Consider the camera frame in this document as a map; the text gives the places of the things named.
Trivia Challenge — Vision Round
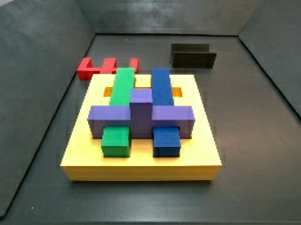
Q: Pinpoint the red cross block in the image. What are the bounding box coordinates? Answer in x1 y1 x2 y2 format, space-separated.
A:
75 57 141 82

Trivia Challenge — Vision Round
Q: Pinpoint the yellow base board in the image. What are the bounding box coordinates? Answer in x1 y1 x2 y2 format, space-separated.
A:
60 75 222 181

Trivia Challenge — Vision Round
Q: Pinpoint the purple cross block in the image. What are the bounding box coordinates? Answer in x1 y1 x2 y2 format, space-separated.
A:
87 89 196 139

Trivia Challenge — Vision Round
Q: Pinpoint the blue long block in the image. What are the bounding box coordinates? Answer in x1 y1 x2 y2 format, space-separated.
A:
151 68 181 157

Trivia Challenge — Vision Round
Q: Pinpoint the green long block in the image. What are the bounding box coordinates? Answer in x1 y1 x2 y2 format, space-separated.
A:
102 68 135 157

